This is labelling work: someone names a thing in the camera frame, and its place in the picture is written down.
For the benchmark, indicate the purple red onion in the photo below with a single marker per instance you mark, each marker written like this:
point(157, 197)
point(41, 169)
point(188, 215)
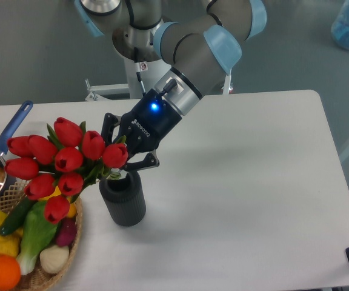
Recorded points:
point(66, 233)

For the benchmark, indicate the green bok choy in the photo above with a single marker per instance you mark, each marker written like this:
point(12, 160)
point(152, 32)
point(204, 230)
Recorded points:
point(38, 234)

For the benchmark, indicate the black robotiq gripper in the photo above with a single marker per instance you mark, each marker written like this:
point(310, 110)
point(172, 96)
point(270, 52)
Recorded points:
point(144, 126)

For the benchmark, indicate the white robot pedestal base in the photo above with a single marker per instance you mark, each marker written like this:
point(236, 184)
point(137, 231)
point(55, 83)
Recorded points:
point(151, 47)

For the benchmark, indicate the red tulip bouquet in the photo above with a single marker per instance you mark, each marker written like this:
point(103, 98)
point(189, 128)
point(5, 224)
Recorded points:
point(71, 158)

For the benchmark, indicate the dark grey ribbed vase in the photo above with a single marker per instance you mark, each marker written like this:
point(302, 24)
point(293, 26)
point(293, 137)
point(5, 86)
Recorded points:
point(124, 199)

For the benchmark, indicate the white garlic bulb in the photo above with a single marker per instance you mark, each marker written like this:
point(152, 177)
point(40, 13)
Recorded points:
point(54, 258)

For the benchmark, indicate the green cucumber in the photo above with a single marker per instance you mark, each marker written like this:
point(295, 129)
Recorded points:
point(16, 217)

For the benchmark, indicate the yellow squash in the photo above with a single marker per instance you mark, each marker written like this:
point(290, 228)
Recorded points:
point(57, 206)

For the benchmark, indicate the woven wicker basket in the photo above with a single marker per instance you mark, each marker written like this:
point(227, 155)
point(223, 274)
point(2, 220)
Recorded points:
point(39, 279)

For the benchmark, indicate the orange fruit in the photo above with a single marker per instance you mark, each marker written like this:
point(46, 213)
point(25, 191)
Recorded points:
point(10, 273)

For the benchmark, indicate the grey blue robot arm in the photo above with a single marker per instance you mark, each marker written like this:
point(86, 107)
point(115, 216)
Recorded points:
point(241, 21)

